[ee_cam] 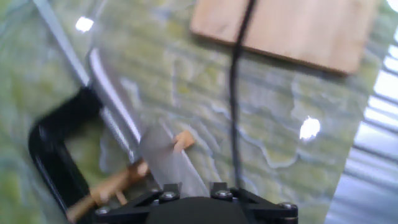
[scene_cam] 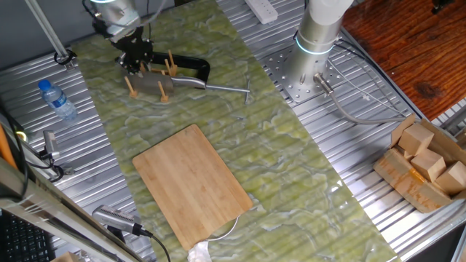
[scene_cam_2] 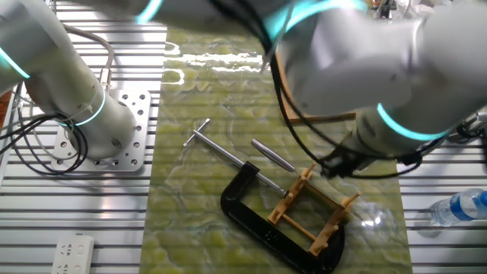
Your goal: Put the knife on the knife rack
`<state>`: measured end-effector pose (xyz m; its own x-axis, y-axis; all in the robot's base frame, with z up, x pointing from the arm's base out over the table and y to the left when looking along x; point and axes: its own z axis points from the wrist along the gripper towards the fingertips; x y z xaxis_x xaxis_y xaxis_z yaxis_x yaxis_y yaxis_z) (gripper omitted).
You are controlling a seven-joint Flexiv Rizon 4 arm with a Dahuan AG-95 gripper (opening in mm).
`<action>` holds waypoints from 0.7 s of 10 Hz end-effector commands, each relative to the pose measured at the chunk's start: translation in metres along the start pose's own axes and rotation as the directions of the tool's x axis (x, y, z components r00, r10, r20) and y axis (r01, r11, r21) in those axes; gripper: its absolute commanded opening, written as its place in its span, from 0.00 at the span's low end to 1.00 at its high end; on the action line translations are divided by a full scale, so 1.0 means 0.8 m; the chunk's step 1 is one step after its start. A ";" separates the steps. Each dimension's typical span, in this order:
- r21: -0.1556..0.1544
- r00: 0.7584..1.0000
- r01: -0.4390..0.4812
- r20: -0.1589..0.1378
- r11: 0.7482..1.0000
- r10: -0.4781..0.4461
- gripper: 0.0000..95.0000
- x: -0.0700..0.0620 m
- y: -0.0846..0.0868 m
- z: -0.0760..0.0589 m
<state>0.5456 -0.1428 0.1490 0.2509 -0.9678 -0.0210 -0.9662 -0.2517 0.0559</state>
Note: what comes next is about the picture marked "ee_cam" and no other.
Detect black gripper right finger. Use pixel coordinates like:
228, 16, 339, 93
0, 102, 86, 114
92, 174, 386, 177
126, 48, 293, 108
210, 182, 299, 224

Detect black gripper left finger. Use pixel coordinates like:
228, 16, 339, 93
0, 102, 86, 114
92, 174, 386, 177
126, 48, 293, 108
93, 182, 183, 224

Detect stainless steel cleaver knife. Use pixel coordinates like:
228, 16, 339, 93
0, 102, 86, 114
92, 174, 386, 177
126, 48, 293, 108
88, 48, 211, 198

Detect wooden knife rack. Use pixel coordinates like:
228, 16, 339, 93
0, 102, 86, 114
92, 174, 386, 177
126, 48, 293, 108
65, 129, 197, 223

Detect black C-clamp with steel screw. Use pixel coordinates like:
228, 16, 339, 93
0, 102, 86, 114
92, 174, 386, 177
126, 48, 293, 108
27, 0, 141, 224

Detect green marble pattern mat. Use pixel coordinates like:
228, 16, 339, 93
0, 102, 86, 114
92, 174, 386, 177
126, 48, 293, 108
0, 0, 398, 224

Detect bamboo cutting board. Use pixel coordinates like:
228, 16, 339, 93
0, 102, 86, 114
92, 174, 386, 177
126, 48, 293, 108
189, 0, 379, 75

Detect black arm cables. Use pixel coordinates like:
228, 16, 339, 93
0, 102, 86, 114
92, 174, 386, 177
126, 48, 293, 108
228, 0, 257, 190

